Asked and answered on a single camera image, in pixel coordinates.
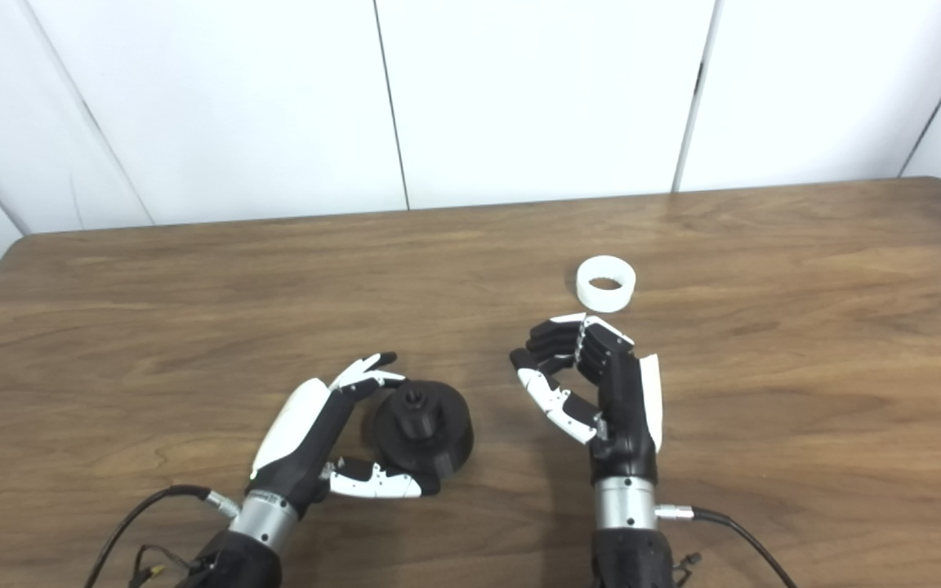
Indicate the black and white right hand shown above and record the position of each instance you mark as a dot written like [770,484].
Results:
[626,408]

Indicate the black and white left hand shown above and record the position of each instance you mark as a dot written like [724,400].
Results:
[303,441]

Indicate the round black plastic part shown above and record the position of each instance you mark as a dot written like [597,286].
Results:
[446,433]

